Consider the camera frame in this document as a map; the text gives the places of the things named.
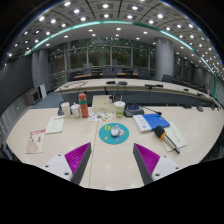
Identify ceiling lights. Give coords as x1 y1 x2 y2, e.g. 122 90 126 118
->
6 0 221 71

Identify white cardboard box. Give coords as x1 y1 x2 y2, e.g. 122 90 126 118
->
91 94 116 114

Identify black desk microphone units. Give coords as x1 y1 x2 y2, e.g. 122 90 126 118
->
105 79 164 89

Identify paper cup with straw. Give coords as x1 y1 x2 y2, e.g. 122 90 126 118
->
113 95 127 119

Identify colourful sticker sheet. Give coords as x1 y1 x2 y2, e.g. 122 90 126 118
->
87 112 113 123

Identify grey box cabinet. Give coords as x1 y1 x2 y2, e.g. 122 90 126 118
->
25 88 42 106

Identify white cup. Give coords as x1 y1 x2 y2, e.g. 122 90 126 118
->
60 101 72 118
70 103 82 119

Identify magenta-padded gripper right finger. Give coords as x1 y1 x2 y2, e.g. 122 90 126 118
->
132 143 183 186

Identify red drink bottle green band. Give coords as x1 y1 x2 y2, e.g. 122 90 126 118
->
78 92 90 119

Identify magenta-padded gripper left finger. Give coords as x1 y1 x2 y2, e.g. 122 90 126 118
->
43 142 93 186

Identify red and white leaflet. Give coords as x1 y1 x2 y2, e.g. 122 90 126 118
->
25 128 47 155

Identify round teal cartoon mouse pad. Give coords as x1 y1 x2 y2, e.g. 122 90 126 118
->
98 122 130 145

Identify silver grey computer mouse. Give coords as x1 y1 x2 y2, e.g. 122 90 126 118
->
110 124 121 138

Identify white board panel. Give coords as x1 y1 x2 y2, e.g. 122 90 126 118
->
39 83 48 99

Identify black gooseneck conference microphone unit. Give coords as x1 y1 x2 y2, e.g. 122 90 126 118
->
123 103 163 118

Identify blue and white book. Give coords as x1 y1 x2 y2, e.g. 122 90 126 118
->
132 113 162 133

